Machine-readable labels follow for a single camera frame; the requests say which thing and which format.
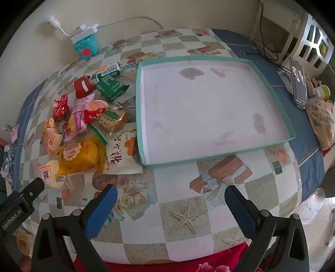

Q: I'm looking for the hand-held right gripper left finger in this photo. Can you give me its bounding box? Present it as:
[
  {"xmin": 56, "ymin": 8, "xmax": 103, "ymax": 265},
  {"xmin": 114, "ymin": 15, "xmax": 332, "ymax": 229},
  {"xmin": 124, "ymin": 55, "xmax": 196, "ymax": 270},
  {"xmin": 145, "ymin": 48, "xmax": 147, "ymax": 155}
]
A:
[{"xmin": 31, "ymin": 184, "xmax": 118, "ymax": 272}]

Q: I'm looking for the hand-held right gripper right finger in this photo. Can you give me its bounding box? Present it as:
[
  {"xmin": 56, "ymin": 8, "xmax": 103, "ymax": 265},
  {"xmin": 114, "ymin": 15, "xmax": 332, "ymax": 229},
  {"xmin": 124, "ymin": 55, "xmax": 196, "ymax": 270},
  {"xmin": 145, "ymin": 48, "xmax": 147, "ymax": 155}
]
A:
[{"xmin": 224, "ymin": 184, "xmax": 313, "ymax": 272}]

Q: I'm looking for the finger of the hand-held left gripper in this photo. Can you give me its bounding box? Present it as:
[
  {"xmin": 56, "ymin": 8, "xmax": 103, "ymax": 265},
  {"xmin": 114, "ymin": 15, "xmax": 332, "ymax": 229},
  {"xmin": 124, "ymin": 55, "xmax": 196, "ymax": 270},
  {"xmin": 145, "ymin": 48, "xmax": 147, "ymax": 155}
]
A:
[{"xmin": 19, "ymin": 177, "xmax": 46, "ymax": 204}]

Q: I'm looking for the clear round bun packet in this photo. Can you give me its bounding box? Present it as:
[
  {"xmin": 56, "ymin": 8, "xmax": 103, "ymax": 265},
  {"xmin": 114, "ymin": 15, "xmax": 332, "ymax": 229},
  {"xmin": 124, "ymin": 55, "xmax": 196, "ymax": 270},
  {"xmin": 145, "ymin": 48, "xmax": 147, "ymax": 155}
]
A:
[{"xmin": 39, "ymin": 159, "xmax": 67, "ymax": 189}]

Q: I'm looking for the orange pastry packet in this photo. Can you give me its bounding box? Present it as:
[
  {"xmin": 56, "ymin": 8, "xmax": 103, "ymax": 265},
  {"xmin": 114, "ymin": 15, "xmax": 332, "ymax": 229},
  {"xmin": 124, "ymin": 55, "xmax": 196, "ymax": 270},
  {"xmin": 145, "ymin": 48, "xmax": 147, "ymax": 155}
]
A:
[{"xmin": 42, "ymin": 117, "xmax": 63, "ymax": 157}]

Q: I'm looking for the yellow bread packet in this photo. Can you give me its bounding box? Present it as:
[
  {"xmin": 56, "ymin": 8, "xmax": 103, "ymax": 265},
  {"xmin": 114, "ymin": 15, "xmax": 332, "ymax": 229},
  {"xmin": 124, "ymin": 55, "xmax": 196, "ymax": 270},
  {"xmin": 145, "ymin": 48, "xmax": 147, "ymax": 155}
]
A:
[{"xmin": 58, "ymin": 136, "xmax": 108, "ymax": 176}]

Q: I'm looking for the white mushroom print snack packet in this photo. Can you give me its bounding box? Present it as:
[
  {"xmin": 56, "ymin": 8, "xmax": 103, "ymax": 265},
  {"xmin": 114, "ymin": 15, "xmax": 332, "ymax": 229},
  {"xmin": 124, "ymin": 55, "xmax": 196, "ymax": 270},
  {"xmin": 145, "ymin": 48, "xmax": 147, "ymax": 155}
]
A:
[{"xmin": 103, "ymin": 131, "xmax": 143, "ymax": 175}]

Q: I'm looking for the pink snack packet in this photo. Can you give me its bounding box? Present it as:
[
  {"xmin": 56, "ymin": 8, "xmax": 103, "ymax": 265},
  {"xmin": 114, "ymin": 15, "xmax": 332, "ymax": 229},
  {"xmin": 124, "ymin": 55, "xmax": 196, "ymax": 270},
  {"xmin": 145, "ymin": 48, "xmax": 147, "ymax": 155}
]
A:
[{"xmin": 63, "ymin": 93, "xmax": 96, "ymax": 142}]

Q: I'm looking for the red patterned snack packet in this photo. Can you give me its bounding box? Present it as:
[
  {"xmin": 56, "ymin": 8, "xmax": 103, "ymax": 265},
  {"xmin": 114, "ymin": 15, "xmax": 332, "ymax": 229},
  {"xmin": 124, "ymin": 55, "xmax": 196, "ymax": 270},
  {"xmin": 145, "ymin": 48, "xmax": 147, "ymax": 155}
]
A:
[{"xmin": 52, "ymin": 93, "xmax": 70, "ymax": 121}]

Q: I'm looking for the clear green-edged cookie packet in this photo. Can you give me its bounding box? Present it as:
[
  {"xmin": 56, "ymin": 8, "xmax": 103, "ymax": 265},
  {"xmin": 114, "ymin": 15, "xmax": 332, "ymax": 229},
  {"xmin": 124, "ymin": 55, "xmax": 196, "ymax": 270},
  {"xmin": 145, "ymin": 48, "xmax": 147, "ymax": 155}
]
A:
[{"xmin": 88, "ymin": 106, "xmax": 130, "ymax": 145}]

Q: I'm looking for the small red candy packet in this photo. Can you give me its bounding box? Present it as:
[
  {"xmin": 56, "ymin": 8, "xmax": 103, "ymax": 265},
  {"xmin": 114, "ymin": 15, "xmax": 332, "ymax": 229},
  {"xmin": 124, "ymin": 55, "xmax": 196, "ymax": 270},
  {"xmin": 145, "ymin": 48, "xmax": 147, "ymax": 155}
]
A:
[{"xmin": 82, "ymin": 107, "xmax": 106, "ymax": 124}]

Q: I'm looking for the shallow teal cardboard box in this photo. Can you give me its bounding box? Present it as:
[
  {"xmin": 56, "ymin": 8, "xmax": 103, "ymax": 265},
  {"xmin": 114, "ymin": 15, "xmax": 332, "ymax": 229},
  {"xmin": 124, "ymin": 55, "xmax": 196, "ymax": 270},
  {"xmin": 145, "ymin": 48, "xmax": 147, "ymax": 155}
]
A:
[{"xmin": 135, "ymin": 57, "xmax": 296, "ymax": 166}]

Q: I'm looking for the red white-striped snack packet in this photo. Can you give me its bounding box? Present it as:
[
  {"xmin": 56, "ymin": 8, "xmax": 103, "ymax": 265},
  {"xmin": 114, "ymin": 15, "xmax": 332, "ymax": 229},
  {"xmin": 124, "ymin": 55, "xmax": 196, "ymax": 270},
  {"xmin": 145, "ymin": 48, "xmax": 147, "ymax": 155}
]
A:
[{"xmin": 74, "ymin": 75, "xmax": 96, "ymax": 99}]

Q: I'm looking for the dark green snack packet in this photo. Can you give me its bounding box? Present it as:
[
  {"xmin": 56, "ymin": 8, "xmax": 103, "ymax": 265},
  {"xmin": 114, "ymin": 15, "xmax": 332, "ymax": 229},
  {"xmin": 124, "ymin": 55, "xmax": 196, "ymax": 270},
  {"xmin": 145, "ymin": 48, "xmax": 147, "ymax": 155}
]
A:
[{"xmin": 95, "ymin": 78, "xmax": 130, "ymax": 103}]

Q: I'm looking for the light green white snack packet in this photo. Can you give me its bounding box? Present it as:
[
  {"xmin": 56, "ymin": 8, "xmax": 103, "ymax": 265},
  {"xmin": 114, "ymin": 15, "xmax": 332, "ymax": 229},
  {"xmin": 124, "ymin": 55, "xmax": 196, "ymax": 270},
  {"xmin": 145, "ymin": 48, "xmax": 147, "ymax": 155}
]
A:
[{"xmin": 95, "ymin": 62, "xmax": 121, "ymax": 81}]

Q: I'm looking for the beige rounded object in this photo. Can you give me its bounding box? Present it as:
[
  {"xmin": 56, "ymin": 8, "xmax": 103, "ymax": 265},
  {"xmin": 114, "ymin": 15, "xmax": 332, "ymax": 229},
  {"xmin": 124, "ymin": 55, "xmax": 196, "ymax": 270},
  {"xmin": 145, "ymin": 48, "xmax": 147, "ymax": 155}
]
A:
[{"xmin": 16, "ymin": 230, "xmax": 36, "ymax": 257}]

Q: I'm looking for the checkered printed tablecloth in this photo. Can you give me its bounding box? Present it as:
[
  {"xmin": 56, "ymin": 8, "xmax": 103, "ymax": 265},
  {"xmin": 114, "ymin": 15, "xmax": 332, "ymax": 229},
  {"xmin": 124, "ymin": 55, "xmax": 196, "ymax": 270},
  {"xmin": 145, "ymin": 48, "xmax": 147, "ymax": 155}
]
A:
[{"xmin": 18, "ymin": 27, "xmax": 309, "ymax": 264}]

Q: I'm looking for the small pink wrapper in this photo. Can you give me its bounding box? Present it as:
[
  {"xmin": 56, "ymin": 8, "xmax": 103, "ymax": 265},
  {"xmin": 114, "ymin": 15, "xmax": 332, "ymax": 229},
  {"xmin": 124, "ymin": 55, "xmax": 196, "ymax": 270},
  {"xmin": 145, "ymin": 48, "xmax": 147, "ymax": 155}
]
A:
[{"xmin": 10, "ymin": 125, "xmax": 21, "ymax": 143}]

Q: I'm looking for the red floral cloth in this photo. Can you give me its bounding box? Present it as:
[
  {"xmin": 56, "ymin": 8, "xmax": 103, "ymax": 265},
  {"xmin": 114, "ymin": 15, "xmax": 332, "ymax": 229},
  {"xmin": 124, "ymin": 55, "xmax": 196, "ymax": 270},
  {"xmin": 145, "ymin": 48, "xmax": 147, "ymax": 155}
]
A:
[{"xmin": 73, "ymin": 241, "xmax": 262, "ymax": 272}]

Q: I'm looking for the blue tablecloth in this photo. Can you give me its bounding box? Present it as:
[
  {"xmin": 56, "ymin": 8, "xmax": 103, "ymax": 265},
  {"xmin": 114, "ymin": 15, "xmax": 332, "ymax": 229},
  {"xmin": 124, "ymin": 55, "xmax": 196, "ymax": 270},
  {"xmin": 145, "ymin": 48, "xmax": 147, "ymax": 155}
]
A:
[{"xmin": 16, "ymin": 29, "xmax": 326, "ymax": 204}]

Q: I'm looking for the brown paper bag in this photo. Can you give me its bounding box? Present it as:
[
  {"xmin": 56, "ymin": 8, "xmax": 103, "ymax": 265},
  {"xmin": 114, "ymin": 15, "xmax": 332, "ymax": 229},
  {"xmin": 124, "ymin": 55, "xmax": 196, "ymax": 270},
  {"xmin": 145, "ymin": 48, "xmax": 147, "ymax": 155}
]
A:
[{"xmin": 306, "ymin": 98, "xmax": 335, "ymax": 157}]

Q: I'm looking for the white phone stand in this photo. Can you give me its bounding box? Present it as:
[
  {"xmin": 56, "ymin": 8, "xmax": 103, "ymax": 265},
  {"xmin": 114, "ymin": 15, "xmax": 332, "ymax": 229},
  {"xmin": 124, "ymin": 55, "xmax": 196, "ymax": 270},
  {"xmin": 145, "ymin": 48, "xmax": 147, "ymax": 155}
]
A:
[{"xmin": 277, "ymin": 65, "xmax": 295, "ymax": 93}]

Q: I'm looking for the smartphone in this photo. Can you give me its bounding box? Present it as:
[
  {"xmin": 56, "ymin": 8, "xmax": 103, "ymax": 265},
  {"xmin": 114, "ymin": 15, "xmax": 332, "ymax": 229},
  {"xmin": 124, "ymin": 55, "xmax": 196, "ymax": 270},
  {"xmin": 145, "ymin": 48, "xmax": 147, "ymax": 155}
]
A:
[{"xmin": 289, "ymin": 56, "xmax": 308, "ymax": 109}]

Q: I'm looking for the colourful patterned roll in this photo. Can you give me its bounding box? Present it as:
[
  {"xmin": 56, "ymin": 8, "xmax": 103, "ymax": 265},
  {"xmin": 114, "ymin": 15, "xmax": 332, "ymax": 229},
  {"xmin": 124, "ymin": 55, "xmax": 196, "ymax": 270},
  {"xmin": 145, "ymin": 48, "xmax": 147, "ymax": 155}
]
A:
[{"xmin": 306, "ymin": 74, "xmax": 316, "ymax": 98}]

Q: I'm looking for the green jar with white lid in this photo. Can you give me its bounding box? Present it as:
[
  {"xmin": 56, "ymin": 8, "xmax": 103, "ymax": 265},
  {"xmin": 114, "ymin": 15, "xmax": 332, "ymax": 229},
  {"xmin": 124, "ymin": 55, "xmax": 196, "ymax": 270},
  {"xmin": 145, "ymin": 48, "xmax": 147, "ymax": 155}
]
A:
[{"xmin": 317, "ymin": 84, "xmax": 334, "ymax": 101}]

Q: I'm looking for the teal box with red crab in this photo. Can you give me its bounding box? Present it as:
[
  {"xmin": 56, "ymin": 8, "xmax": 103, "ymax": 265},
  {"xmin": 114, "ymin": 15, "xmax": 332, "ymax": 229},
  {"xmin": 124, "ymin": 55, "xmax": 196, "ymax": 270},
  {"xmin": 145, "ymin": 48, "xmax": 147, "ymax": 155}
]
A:
[{"xmin": 73, "ymin": 34, "xmax": 100, "ymax": 60}]

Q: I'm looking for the white power strip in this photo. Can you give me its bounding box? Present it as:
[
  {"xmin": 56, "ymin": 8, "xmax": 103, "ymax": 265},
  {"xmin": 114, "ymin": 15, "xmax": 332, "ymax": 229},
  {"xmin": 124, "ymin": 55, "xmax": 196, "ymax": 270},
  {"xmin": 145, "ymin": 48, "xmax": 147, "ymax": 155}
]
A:
[{"xmin": 71, "ymin": 23, "xmax": 100, "ymax": 42}]

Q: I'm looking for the white plastic stool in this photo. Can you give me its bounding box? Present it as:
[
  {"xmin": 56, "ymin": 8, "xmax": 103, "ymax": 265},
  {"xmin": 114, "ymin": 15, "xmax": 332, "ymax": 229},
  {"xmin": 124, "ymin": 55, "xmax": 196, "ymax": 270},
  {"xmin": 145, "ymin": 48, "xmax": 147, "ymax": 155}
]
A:
[{"xmin": 296, "ymin": 12, "xmax": 335, "ymax": 76}]

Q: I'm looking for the black charging cable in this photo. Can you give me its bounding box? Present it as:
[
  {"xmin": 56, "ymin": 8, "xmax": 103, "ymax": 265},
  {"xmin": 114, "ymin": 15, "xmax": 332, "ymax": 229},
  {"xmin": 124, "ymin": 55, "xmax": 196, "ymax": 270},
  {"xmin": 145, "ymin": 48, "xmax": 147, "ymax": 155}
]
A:
[{"xmin": 243, "ymin": 0, "xmax": 292, "ymax": 75}]

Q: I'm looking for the white plug with cable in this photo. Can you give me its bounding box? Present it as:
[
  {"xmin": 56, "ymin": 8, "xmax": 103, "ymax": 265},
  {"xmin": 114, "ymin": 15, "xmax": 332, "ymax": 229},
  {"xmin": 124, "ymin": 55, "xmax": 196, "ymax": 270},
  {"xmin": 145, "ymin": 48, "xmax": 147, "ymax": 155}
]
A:
[{"xmin": 42, "ymin": 15, "xmax": 74, "ymax": 37}]

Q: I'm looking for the white frame rack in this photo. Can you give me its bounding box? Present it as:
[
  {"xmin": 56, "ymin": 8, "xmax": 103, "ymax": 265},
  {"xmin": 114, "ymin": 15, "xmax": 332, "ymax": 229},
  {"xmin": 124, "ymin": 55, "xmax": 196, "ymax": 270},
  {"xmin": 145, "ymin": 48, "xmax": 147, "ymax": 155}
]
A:
[{"xmin": 255, "ymin": 5, "xmax": 301, "ymax": 56}]

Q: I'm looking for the grey power cable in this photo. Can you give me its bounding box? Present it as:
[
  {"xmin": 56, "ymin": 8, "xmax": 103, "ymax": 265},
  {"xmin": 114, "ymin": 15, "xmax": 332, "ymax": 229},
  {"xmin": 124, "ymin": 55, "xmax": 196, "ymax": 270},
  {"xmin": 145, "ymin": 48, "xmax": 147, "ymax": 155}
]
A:
[{"xmin": 97, "ymin": 16, "xmax": 164, "ymax": 29}]

